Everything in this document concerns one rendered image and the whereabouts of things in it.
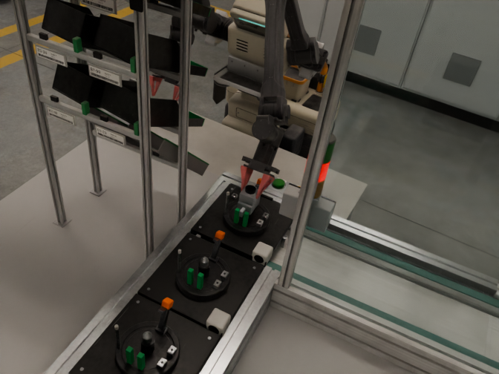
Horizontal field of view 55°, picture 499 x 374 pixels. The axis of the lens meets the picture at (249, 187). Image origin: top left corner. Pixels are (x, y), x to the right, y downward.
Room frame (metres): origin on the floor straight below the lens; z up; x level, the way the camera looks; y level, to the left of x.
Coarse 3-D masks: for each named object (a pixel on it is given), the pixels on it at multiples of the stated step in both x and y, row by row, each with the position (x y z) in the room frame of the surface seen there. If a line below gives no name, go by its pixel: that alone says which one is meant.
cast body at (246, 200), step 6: (246, 186) 1.03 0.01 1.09; (252, 186) 1.04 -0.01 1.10; (246, 192) 1.02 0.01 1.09; (252, 192) 1.02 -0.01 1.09; (240, 198) 1.01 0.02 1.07; (246, 198) 1.00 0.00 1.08; (252, 198) 1.00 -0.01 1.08; (258, 198) 1.04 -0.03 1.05; (240, 204) 1.00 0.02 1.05; (246, 204) 1.00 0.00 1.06; (252, 204) 1.00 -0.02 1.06; (240, 210) 0.99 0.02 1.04; (246, 210) 1.00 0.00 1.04; (252, 210) 1.00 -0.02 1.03; (240, 216) 0.98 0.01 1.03
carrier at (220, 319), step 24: (192, 240) 0.91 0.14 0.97; (168, 264) 0.82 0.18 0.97; (192, 264) 0.81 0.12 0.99; (216, 264) 0.82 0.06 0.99; (240, 264) 0.85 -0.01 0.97; (144, 288) 0.73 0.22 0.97; (168, 288) 0.74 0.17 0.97; (192, 288) 0.74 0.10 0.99; (216, 288) 0.74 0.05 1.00; (240, 288) 0.77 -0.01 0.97; (192, 312) 0.68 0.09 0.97; (216, 312) 0.68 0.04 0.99
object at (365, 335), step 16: (272, 256) 0.95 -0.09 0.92; (288, 288) 0.81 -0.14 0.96; (272, 304) 0.81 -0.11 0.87; (288, 304) 0.80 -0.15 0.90; (304, 304) 0.78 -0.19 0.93; (320, 304) 0.77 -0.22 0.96; (304, 320) 0.78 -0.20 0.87; (320, 320) 0.76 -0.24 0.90; (336, 320) 0.75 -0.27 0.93; (352, 320) 0.74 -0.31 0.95; (336, 336) 0.75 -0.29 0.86; (352, 336) 0.73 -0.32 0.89; (368, 336) 0.72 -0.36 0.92; (384, 336) 0.71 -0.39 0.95; (400, 336) 0.71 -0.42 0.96; (384, 352) 0.71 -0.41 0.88; (400, 352) 0.69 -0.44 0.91; (416, 352) 0.68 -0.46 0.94; (432, 352) 0.67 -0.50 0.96; (416, 368) 0.67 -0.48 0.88; (432, 368) 0.66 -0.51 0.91; (448, 368) 0.66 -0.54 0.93; (464, 368) 0.64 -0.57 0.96
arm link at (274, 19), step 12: (264, 0) 1.39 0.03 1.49; (276, 0) 1.37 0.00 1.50; (276, 12) 1.35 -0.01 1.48; (276, 24) 1.33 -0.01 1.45; (276, 36) 1.30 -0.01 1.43; (264, 48) 1.29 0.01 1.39; (276, 48) 1.28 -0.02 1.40; (264, 60) 1.27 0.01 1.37; (276, 60) 1.26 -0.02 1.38; (264, 72) 1.24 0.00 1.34; (276, 72) 1.24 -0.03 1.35; (264, 84) 1.22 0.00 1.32; (276, 84) 1.21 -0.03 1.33; (264, 96) 1.19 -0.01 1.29; (276, 96) 1.19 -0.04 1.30; (264, 108) 1.17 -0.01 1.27; (276, 108) 1.16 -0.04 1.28
